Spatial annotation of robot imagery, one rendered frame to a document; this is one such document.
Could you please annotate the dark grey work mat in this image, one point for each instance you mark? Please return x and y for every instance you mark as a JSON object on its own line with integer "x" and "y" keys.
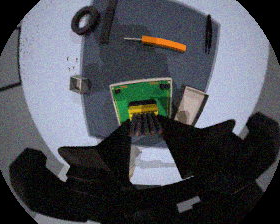
{"x": 122, "y": 59}

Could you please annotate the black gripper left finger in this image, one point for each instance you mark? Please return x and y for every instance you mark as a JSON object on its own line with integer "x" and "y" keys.
{"x": 112, "y": 154}

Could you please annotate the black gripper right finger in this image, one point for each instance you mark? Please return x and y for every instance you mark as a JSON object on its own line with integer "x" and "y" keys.
{"x": 188, "y": 143}

